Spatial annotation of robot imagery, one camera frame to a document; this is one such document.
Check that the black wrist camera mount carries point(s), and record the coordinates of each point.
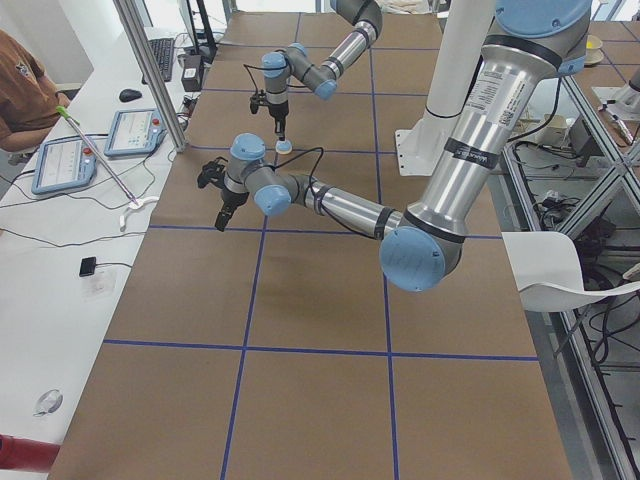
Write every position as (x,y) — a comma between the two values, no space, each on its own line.
(258,100)
(212,174)

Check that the red bottle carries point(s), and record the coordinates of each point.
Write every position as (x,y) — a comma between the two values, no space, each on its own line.
(27,455)

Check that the black computer mouse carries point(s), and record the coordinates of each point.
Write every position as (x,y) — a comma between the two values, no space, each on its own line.
(128,95)

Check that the clear plastic bag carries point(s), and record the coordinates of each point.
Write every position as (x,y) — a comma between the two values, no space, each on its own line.
(101,284)

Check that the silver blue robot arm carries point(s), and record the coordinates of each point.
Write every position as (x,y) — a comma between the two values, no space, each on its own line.
(278,67)
(526,42)

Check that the person in brown shirt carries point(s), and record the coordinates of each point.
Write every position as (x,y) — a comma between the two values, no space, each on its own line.
(29,99)

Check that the blue teach pendant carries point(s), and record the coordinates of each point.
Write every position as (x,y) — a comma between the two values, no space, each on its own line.
(63,165)
(135,132)

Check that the brown paper table mat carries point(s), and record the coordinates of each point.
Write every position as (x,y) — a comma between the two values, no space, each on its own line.
(277,350)

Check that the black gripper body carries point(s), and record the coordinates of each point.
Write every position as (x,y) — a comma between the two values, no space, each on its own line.
(277,110)
(231,199)

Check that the black power adapter box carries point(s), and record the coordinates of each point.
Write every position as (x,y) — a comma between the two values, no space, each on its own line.
(192,73)

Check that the white camera column pedestal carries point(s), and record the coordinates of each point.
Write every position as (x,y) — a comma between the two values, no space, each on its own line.
(418,149)

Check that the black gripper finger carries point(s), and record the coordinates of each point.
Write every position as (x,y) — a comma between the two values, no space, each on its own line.
(224,216)
(280,128)

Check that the far blue teach pendant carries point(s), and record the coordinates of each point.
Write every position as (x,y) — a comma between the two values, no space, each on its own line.
(135,132)

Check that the pink green stick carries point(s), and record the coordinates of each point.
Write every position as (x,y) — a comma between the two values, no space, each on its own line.
(100,157)

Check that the near blue teach pendant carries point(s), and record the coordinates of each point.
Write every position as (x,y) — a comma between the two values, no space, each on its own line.
(63,165)

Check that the aluminium frame post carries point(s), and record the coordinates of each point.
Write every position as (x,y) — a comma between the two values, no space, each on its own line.
(135,31)

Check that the black keyboard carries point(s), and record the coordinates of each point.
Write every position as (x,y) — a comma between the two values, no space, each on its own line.
(163,51)

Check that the small black square device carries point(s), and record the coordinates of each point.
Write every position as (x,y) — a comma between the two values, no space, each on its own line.
(87,266)

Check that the white plastic chair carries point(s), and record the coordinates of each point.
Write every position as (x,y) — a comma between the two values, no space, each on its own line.
(548,273)

